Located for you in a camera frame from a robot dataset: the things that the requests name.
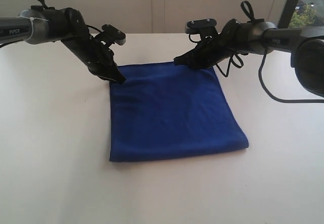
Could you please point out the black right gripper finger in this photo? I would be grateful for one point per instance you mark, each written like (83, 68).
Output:
(190, 59)

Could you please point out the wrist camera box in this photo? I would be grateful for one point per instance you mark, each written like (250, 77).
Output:
(111, 35)
(204, 27)

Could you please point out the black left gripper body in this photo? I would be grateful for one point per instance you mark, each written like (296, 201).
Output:
(92, 53)

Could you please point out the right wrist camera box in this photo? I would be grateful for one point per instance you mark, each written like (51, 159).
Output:
(204, 27)

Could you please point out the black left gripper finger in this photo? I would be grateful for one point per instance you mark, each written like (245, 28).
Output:
(112, 74)

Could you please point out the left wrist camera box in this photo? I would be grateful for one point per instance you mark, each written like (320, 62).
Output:
(111, 35)

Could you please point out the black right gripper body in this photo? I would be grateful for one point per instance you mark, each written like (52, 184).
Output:
(209, 52)

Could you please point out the green tree outside window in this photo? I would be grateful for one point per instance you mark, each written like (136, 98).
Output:
(305, 16)

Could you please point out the black window frame post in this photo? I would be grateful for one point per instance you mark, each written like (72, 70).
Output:
(287, 13)

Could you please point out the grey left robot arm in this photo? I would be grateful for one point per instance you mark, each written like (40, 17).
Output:
(38, 25)

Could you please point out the blue microfiber towel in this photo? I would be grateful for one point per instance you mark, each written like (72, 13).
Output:
(163, 112)

